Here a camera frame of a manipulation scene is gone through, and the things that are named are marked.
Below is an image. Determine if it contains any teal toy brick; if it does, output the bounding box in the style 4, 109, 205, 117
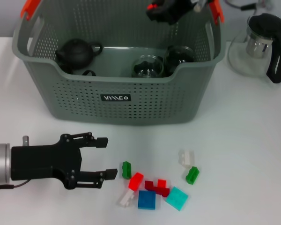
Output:
165, 186, 189, 211

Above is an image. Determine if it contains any dark red toy brick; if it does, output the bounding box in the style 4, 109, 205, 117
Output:
144, 180, 160, 192
157, 179, 170, 197

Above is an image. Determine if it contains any right gripper cable with plug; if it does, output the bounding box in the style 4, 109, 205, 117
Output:
193, 0, 270, 12

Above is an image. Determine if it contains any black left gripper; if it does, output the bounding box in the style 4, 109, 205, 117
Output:
11, 131, 118, 190

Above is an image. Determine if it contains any black clay teapot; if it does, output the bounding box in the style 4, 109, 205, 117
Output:
55, 38, 103, 70

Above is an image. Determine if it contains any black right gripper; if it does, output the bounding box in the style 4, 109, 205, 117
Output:
146, 0, 196, 25

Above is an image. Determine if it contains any blue flat toy brick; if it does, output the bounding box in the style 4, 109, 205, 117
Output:
137, 189, 156, 210

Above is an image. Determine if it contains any white toy brick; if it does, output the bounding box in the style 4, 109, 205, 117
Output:
117, 189, 135, 207
178, 150, 195, 168

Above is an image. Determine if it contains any glass teapot with black lid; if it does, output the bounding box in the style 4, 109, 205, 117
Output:
227, 13, 281, 84

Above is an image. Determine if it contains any orange basket handle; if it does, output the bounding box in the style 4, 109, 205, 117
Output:
21, 0, 225, 24

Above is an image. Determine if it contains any green toy brick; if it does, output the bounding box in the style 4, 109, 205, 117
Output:
121, 161, 132, 180
185, 165, 200, 185

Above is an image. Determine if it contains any gripper cable with plug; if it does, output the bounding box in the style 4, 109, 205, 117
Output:
193, 0, 270, 12
0, 135, 30, 190

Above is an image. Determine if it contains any small black clay teacup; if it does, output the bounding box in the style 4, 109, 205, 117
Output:
59, 63, 74, 75

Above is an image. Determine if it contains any left gripper cable with plug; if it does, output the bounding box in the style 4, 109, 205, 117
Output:
0, 135, 30, 190

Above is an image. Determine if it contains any grey perforated storage basket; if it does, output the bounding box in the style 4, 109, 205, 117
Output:
12, 0, 227, 126

